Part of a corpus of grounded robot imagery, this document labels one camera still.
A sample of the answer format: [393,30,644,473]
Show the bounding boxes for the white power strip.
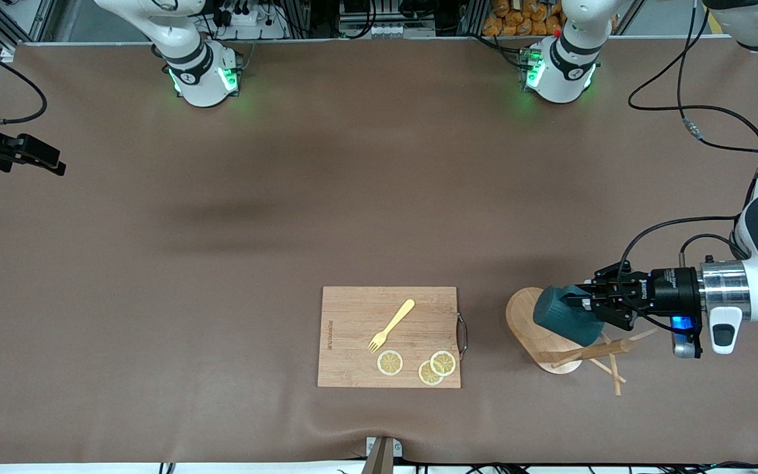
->
[211,0,288,40]

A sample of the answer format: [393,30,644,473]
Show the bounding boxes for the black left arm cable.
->
[618,0,758,333]

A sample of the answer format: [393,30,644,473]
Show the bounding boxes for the brown table mat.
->
[0,36,758,465]

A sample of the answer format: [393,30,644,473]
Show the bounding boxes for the wooden mug tree rack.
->
[505,287,659,397]

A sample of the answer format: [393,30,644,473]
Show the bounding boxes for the bag of orange snacks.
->
[482,0,617,38]

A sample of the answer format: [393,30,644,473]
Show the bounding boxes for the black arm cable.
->
[618,0,758,333]
[0,43,48,126]

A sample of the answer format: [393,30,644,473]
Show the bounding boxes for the bamboo cutting board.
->
[317,286,468,389]

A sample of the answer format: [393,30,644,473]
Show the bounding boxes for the aluminium frame profile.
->
[0,0,57,50]

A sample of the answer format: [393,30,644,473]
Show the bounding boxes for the yellow plastic fork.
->
[367,299,416,354]

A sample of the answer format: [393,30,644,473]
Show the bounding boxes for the grey electronics box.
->
[340,0,439,39]

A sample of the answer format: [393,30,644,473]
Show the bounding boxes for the grey metal camera mount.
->
[361,436,403,474]

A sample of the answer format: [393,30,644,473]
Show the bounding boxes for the dark green mug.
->
[533,285,607,348]

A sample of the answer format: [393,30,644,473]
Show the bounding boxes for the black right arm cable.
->
[0,43,48,126]

